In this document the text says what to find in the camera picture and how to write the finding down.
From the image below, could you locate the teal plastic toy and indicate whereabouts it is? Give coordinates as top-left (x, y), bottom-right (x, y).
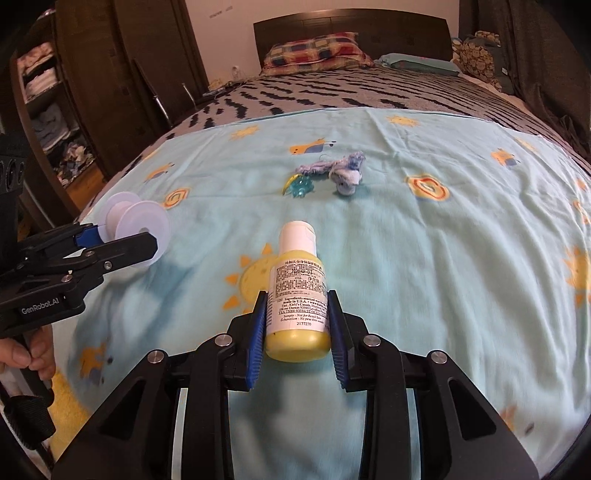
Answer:
top-left (280, 172), bottom-right (317, 199)

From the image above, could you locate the light blue printed blanket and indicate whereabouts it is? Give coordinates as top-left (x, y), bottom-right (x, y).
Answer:
top-left (51, 107), bottom-right (591, 480)

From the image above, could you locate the dark wooden headboard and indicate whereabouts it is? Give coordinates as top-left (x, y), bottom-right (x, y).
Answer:
top-left (253, 8), bottom-right (454, 77)

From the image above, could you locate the dark wooden wardrobe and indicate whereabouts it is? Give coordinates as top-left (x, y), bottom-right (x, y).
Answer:
top-left (9, 0), bottom-right (211, 232)

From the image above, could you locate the yellow bottle with white cap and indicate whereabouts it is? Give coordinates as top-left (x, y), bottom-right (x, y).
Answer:
top-left (264, 220), bottom-right (334, 363)

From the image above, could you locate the white plastic spool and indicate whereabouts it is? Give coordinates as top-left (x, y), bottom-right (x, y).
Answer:
top-left (102, 192), bottom-right (171, 269)

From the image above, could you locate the person's left hand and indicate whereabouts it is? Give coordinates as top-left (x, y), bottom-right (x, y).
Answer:
top-left (0, 326), bottom-right (57, 381)

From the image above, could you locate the grey zigzag bedsheet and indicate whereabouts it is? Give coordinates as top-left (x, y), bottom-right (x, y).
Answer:
top-left (139, 65), bottom-right (591, 163)

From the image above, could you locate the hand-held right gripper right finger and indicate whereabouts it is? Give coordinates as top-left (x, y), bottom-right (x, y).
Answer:
top-left (325, 289), bottom-right (541, 480)

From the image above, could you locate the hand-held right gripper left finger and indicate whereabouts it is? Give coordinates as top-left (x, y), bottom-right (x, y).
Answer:
top-left (51, 291), bottom-right (269, 480)

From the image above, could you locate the stack of folded clothes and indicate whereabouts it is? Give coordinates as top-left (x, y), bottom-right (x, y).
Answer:
top-left (18, 41), bottom-right (99, 186)

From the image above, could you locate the black wrist strap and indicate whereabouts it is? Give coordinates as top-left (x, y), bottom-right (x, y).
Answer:
top-left (4, 392), bottom-right (57, 445)

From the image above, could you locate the metal folding chair frame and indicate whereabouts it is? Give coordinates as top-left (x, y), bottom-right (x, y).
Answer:
top-left (133, 58), bottom-right (197, 126)

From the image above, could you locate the checkered pillow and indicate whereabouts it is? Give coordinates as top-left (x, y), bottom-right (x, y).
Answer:
top-left (259, 32), bottom-right (376, 76)

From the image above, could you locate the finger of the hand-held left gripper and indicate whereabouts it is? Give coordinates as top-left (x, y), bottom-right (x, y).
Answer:
top-left (21, 222), bottom-right (110, 254)
top-left (18, 232), bottom-right (158, 284)

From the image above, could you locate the patterned cushion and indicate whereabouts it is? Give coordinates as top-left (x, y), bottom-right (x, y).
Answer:
top-left (450, 31), bottom-right (514, 94)

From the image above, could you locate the teal pillow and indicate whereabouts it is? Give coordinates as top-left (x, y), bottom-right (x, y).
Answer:
top-left (374, 53), bottom-right (462, 77)

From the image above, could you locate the brown curtain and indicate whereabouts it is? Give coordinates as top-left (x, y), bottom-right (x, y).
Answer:
top-left (459, 0), bottom-right (591, 168)

